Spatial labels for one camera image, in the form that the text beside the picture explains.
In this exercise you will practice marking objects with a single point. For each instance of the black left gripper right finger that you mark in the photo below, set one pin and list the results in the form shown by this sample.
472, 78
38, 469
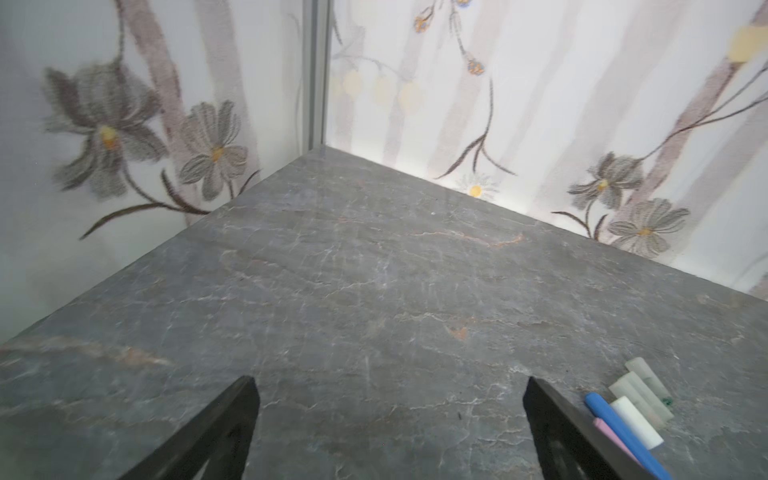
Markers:
568, 444

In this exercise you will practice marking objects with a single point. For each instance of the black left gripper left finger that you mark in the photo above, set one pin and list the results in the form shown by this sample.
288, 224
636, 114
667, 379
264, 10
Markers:
214, 444

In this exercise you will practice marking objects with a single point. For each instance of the purple pen cap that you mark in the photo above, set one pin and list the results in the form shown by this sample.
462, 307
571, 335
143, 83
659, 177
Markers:
606, 430

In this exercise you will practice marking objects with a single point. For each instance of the blue pen cap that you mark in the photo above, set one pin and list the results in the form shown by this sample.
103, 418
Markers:
601, 409

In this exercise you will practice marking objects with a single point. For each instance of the white marker cap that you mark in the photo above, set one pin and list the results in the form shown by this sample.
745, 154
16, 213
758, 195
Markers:
637, 423

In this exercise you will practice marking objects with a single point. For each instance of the translucent yellow highlighter cap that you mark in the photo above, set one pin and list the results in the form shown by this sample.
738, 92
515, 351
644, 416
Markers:
624, 389

